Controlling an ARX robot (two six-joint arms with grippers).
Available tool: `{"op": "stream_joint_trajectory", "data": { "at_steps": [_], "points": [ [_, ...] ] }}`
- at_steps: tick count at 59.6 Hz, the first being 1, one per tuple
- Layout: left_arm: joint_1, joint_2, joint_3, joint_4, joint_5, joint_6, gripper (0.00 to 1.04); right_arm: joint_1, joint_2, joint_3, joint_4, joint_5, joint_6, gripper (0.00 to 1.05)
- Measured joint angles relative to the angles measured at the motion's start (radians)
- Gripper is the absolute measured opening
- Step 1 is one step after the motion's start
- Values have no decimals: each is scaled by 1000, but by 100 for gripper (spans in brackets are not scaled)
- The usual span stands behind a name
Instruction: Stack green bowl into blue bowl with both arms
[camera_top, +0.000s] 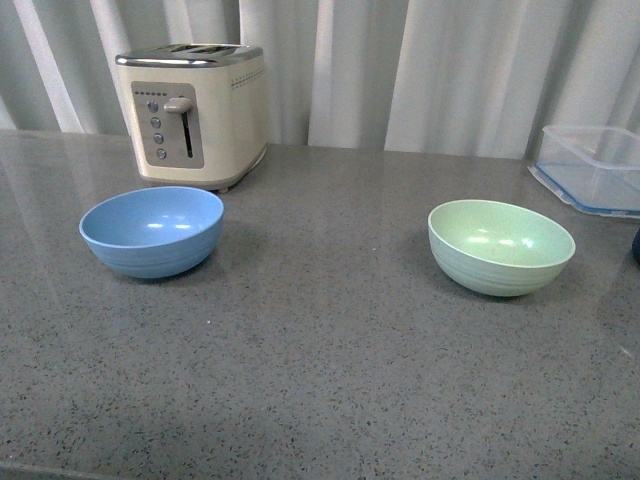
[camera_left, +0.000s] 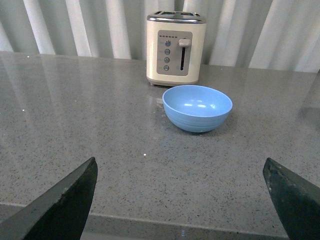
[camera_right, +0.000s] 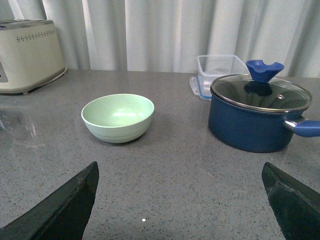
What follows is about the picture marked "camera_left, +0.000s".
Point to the cream two-slot toaster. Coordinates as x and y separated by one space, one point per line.
174 47

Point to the blue bowl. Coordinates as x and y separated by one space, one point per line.
196 108

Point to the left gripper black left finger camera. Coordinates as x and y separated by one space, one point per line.
58 214

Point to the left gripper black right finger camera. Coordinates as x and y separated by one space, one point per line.
296 201

